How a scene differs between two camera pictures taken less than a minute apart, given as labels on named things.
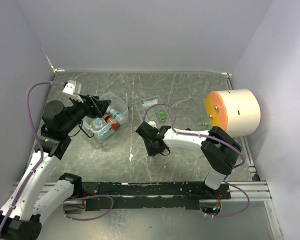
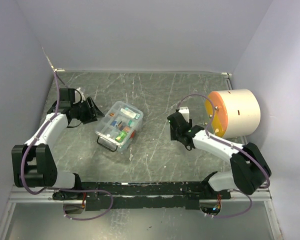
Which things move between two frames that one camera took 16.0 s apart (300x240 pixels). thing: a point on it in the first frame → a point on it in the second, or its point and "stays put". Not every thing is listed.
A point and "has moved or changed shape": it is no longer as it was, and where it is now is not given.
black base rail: x=110 y=195 stays put
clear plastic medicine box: x=115 y=116 has moved or changed shape
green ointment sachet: x=162 y=115 → x=120 y=137
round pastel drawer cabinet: x=236 y=111 stays put
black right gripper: x=151 y=151 → x=173 y=135
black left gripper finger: x=101 y=105 → x=95 y=112
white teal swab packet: x=150 y=102 → x=130 y=113
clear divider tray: x=152 y=110 → x=121 y=124
